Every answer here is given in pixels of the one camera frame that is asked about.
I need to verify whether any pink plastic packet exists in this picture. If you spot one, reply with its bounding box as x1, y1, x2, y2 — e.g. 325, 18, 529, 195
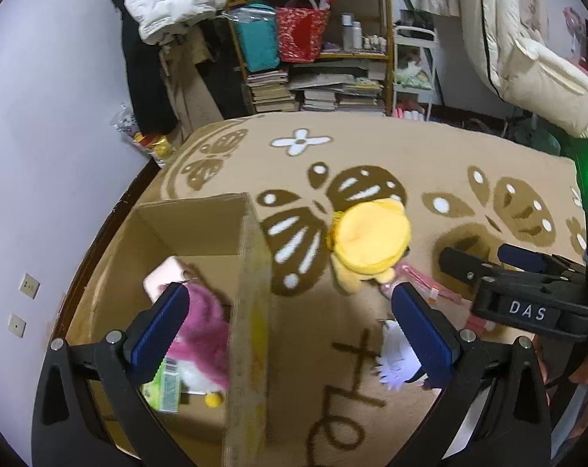
379, 263, 489, 334

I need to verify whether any plastic bag with yellow items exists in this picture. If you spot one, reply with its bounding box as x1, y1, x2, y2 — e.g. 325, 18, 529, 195
110, 103, 178, 169

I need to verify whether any narrow stack of books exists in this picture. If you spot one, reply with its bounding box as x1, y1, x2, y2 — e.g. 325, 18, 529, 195
245, 69, 297, 114

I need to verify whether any green tissue pack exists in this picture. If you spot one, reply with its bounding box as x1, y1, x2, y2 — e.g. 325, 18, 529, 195
141, 357, 183, 414

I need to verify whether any person's right hand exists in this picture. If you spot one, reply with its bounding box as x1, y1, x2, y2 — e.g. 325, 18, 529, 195
567, 350, 588, 386

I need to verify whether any wide stack of books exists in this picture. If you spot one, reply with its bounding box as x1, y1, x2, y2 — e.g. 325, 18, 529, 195
288, 63, 386, 114

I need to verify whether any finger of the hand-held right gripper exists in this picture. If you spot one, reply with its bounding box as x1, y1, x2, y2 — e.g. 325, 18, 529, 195
497, 243, 587, 278
439, 246, 506, 297

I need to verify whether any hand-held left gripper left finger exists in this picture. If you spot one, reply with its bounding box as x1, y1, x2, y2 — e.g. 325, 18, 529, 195
31, 282, 192, 467

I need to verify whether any cream duvet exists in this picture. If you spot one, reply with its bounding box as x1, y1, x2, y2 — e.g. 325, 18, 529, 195
457, 0, 588, 137

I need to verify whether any red patterned bag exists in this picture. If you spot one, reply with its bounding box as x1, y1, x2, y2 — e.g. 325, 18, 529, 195
275, 0, 331, 63

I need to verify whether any black hanging coat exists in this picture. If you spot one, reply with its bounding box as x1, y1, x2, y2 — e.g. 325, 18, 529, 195
111, 0, 178, 134

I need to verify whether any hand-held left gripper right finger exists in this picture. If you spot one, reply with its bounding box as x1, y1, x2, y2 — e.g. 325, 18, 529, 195
390, 282, 553, 467

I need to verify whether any white-haired purple doll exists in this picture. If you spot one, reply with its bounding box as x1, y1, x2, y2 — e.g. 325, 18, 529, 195
374, 318, 433, 392

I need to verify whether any pink wall sticker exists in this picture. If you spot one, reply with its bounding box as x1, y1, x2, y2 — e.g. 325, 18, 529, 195
563, 7, 587, 54

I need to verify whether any teal bag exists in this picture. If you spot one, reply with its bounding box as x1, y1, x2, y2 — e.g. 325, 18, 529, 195
233, 4, 281, 73

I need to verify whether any beige hanging garment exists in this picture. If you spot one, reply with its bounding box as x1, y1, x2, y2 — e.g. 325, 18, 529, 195
158, 26, 227, 142

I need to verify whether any beige butterfly printed blanket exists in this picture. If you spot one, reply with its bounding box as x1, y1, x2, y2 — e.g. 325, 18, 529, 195
63, 112, 588, 467

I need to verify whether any pink fluffy plush toy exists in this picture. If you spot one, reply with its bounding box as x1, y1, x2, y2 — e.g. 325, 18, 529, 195
174, 282, 232, 392

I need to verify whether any white trolley cart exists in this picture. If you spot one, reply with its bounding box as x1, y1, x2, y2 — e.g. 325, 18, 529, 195
391, 10, 443, 120

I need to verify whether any pale green bag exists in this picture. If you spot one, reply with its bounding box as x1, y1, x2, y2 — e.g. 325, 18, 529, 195
542, 126, 562, 154

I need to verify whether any wooden shelf rack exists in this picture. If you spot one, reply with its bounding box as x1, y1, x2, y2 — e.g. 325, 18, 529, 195
223, 0, 392, 115

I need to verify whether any brown cardboard box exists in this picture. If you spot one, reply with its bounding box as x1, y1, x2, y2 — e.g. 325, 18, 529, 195
63, 192, 275, 467

